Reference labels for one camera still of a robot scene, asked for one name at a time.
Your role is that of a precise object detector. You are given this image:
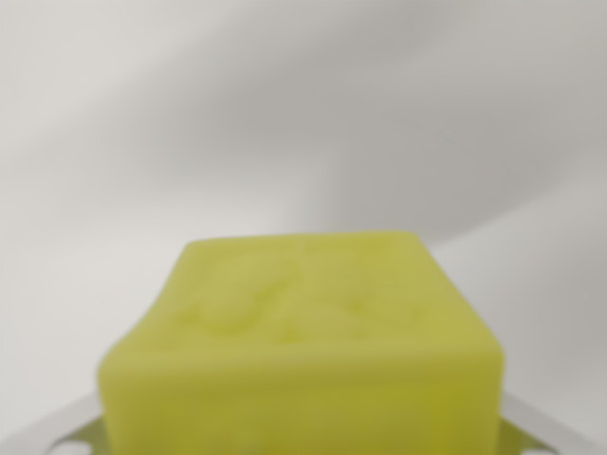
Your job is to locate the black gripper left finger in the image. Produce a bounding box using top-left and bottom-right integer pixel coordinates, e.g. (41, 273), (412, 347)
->
(0, 392), (109, 455)

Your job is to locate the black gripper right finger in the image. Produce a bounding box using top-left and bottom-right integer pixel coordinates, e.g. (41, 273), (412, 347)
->
(499, 391), (570, 455)

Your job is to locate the yellow foam cube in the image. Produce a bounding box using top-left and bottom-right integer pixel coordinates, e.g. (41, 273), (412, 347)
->
(97, 229), (506, 455)

